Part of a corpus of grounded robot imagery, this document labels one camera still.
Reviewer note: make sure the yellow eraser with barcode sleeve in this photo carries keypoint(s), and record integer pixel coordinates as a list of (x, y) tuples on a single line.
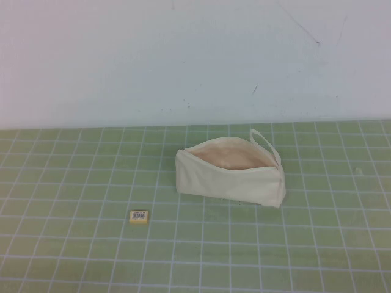
[(138, 216)]

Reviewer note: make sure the cream fabric pencil case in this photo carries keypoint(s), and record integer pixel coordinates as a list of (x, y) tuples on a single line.
[(226, 186)]

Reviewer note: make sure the green grid cutting mat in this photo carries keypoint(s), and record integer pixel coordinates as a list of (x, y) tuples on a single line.
[(91, 253)]

